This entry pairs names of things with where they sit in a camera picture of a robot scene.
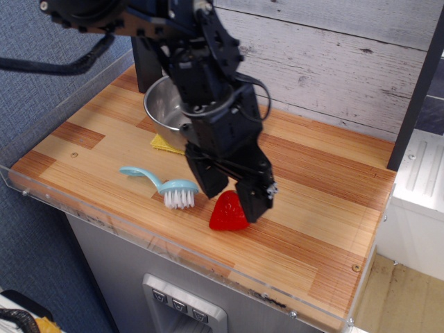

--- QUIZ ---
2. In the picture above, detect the red plastic strawberry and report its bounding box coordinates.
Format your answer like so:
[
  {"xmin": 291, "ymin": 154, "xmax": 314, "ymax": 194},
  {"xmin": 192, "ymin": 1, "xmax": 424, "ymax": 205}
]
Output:
[{"xmin": 209, "ymin": 190, "xmax": 249, "ymax": 231}]

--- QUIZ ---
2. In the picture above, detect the dark right frame post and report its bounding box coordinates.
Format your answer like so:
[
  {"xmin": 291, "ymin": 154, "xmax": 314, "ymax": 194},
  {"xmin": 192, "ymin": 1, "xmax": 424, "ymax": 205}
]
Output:
[{"xmin": 386, "ymin": 6, "xmax": 443, "ymax": 171}]

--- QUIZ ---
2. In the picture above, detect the white ribbed side unit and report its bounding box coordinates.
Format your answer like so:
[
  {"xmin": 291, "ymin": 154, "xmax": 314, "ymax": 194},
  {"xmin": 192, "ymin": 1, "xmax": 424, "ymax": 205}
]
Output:
[{"xmin": 376, "ymin": 130, "xmax": 443, "ymax": 280}]

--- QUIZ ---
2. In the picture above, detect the grey cabinet with dispenser panel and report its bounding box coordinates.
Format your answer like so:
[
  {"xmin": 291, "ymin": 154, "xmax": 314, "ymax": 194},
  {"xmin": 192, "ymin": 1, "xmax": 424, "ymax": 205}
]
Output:
[{"xmin": 67, "ymin": 215, "xmax": 316, "ymax": 332}]

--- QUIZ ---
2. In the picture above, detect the black yellow object bottom left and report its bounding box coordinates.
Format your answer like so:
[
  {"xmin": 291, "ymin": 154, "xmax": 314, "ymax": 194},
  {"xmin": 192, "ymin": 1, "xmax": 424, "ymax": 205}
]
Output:
[{"xmin": 1, "ymin": 290, "xmax": 63, "ymax": 332}]

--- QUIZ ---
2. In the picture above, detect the dark left frame post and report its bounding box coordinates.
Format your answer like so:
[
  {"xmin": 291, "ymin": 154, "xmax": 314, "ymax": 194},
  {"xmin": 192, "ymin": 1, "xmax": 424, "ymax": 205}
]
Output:
[{"xmin": 131, "ymin": 37, "xmax": 163, "ymax": 93}]

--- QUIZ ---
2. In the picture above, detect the yellow folded cloth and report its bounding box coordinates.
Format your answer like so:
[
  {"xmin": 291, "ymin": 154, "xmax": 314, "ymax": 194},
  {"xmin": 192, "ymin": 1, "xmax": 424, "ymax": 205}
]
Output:
[{"xmin": 151, "ymin": 134, "xmax": 185, "ymax": 155}]

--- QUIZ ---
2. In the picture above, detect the stainless steel bowl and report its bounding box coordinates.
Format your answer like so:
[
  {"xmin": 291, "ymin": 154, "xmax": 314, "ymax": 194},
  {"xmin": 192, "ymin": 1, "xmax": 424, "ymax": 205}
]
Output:
[{"xmin": 144, "ymin": 76, "xmax": 191, "ymax": 151}]

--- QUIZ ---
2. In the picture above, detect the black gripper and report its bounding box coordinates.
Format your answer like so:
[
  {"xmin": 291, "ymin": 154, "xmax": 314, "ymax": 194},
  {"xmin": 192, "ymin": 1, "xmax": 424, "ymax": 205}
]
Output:
[{"xmin": 180, "ymin": 103, "xmax": 277, "ymax": 223}]

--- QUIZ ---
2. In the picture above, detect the black braided cable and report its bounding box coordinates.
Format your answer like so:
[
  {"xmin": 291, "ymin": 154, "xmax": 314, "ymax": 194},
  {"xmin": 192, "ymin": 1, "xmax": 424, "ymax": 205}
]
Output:
[{"xmin": 0, "ymin": 33, "xmax": 117, "ymax": 76}]

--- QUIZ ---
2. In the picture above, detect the dark frame post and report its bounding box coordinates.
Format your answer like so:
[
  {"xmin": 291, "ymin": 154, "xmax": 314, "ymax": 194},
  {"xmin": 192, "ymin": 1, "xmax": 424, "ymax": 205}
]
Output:
[
  {"xmin": 386, "ymin": 6, "xmax": 443, "ymax": 171},
  {"xmin": 131, "ymin": 37, "xmax": 163, "ymax": 93}
]

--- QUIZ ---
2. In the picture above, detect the light blue dish brush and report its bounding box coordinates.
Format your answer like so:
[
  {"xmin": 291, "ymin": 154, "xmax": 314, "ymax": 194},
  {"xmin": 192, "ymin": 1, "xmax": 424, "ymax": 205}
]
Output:
[{"xmin": 119, "ymin": 166, "xmax": 199, "ymax": 210}]

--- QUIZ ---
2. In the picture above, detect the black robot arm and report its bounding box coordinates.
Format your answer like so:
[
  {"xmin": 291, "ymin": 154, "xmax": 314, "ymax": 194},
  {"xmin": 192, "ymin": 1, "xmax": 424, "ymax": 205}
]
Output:
[{"xmin": 40, "ymin": 1, "xmax": 276, "ymax": 223}]

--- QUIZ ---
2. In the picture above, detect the clear acrylic table guard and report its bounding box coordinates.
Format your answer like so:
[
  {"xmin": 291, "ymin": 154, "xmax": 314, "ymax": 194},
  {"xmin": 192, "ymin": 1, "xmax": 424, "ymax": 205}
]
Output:
[{"xmin": 8, "ymin": 68, "xmax": 394, "ymax": 332}]

